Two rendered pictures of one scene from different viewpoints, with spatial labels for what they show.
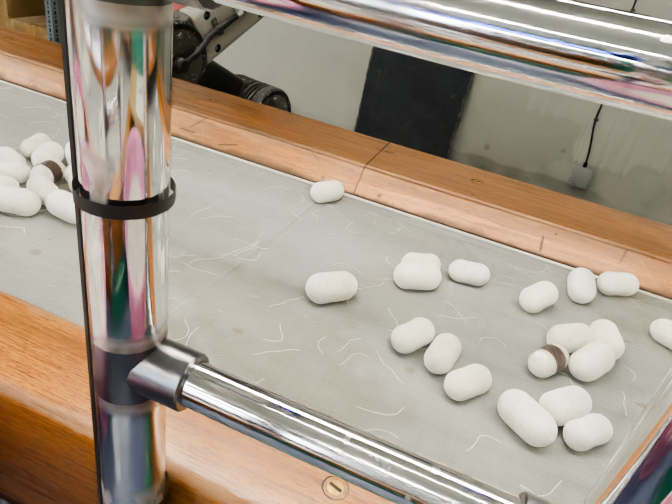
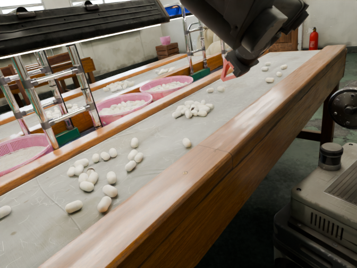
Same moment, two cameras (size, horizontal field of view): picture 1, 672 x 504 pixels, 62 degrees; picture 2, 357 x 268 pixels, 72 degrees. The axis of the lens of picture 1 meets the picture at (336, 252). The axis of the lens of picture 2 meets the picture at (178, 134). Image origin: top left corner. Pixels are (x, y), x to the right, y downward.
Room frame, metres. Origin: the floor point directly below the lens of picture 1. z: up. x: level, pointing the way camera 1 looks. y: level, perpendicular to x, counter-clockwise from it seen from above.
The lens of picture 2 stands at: (0.75, -0.49, 1.05)
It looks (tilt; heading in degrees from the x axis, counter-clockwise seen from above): 25 degrees down; 120
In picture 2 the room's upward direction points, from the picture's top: 11 degrees counter-clockwise
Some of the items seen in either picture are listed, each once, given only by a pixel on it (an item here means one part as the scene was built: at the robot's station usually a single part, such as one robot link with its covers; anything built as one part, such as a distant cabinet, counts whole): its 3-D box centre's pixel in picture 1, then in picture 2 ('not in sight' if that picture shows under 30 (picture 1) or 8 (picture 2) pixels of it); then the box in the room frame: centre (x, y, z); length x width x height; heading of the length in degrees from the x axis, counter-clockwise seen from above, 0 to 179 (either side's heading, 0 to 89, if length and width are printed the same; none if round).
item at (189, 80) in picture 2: not in sight; (168, 92); (0.14, 0.54, 0.72); 0.27 x 0.27 x 0.10
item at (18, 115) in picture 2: not in sight; (25, 90); (-0.20, 0.07, 0.90); 0.20 x 0.19 x 0.45; 74
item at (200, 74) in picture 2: not in sight; (185, 42); (0.06, 1.01, 0.90); 0.20 x 0.19 x 0.45; 74
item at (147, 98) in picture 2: not in sight; (124, 113); (0.07, 0.27, 0.72); 0.27 x 0.27 x 0.10
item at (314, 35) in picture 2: not in sight; (313, 41); (0.86, 4.69, 0.25); 0.18 x 0.14 x 0.49; 71
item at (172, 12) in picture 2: not in sight; (170, 13); (-0.01, 1.02, 1.08); 0.62 x 0.08 x 0.07; 74
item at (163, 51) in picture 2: not in sight; (167, 49); (-2.49, 5.42, 0.32); 0.42 x 0.42 x 0.64; 71
